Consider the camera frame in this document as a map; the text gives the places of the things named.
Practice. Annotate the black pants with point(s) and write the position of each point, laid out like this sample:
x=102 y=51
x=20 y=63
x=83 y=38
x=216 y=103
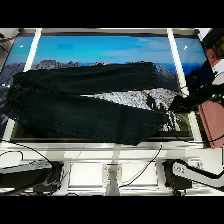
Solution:
x=83 y=113

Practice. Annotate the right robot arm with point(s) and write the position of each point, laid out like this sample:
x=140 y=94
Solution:
x=200 y=97

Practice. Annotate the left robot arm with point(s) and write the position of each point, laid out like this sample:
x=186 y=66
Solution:
x=20 y=181

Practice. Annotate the silver frame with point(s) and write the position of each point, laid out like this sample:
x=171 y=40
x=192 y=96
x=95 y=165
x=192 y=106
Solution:
x=113 y=176

